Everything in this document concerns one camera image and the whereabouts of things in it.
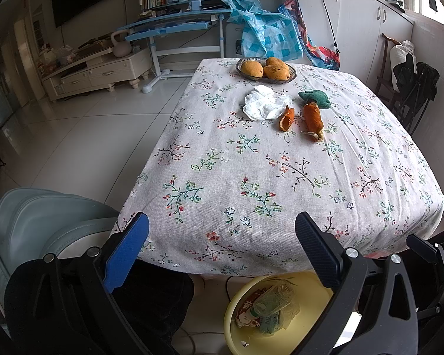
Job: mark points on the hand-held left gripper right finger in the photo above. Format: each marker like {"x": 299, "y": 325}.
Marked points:
{"x": 314, "y": 251}

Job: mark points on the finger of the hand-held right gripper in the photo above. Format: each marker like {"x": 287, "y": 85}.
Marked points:
{"x": 421, "y": 246}
{"x": 434, "y": 308}

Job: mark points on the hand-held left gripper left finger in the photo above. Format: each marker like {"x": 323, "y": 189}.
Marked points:
{"x": 127, "y": 251}

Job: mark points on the green label plastic bottle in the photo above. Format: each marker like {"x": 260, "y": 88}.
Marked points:
{"x": 273, "y": 297}

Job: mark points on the red snack packet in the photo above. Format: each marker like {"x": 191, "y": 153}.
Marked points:
{"x": 246, "y": 308}

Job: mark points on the yellow plastic basin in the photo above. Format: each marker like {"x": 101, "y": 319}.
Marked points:
{"x": 240, "y": 340}

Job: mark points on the person's black trousers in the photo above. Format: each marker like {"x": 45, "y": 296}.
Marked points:
{"x": 151, "y": 303}

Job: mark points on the floral tablecloth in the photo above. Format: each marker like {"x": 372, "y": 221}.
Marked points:
{"x": 266, "y": 177}

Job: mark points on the light blue sofa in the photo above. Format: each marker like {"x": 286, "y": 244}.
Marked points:
{"x": 40, "y": 222}

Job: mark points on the curled orange peel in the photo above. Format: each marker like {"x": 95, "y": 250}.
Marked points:
{"x": 286, "y": 119}

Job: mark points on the carrot plush toy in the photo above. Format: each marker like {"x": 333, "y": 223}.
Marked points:
{"x": 312, "y": 112}

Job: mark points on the crumpled white tissue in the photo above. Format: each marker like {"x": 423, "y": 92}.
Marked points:
{"x": 262, "y": 105}

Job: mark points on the wooden chair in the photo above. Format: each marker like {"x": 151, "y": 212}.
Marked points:
{"x": 386, "y": 81}

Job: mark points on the black jacket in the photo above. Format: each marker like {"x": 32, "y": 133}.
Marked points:
{"x": 418, "y": 77}

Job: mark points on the cream TV cabinet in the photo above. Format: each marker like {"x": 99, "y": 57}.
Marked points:
{"x": 96, "y": 74}

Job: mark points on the yellow mango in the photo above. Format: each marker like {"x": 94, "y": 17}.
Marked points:
{"x": 276, "y": 72}
{"x": 274, "y": 61}
{"x": 252, "y": 68}

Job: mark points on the white sack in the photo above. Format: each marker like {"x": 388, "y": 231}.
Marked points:
{"x": 399, "y": 57}

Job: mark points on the colourful printed bag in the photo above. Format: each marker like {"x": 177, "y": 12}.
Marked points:
{"x": 318, "y": 50}

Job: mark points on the white kettlebell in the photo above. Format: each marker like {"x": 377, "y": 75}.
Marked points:
{"x": 123, "y": 46}

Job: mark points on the blue checkered plastic bag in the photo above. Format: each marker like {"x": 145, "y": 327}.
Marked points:
{"x": 266, "y": 33}

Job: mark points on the blue study desk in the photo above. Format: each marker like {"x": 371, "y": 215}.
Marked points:
{"x": 170, "y": 26}

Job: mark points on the white wall cabinets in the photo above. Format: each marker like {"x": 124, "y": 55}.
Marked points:
{"x": 355, "y": 18}

